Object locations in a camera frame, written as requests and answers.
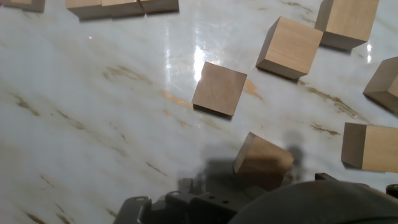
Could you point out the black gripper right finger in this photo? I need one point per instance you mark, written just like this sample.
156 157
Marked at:
325 177

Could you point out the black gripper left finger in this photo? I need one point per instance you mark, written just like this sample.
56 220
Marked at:
186 208

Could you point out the large wooden cube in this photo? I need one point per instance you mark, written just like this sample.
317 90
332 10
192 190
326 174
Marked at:
292 43
264 158
384 84
348 21
373 147
219 88

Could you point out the white marble pattern mat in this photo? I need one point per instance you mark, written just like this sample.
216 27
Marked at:
93 109

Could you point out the medium wooden cube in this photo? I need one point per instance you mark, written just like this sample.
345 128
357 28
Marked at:
160 6
122 7
87 9

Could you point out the small wooden cube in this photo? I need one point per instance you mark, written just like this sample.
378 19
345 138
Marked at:
34 5
14 4

